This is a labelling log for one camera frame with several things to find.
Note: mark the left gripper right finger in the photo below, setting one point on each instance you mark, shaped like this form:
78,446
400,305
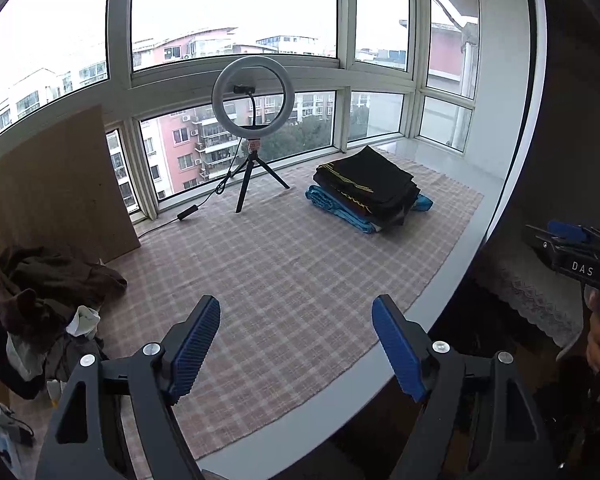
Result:
477,419

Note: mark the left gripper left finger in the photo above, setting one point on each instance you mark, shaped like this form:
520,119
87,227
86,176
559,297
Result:
85,438

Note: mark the black garment yellow stripes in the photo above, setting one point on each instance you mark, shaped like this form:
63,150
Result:
369,178

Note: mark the pile of dark clothes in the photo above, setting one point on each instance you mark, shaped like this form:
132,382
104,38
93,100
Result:
41,291

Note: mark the person right hand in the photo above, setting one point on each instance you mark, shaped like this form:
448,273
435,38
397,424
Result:
592,352

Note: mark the lace cloth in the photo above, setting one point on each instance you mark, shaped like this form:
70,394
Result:
544,298

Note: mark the folded blue garment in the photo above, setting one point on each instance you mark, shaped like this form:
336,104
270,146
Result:
361,217

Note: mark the large wooden board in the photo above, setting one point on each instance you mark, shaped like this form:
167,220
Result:
58,188

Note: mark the pink plaid cloth mat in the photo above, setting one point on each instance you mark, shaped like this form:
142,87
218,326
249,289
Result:
296,355

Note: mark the black tripod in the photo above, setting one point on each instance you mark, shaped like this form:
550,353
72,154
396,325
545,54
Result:
249,166

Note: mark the phone holder clamp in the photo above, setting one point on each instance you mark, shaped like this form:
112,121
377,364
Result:
243,89

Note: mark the white ring light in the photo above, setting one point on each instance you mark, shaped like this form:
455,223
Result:
224,83

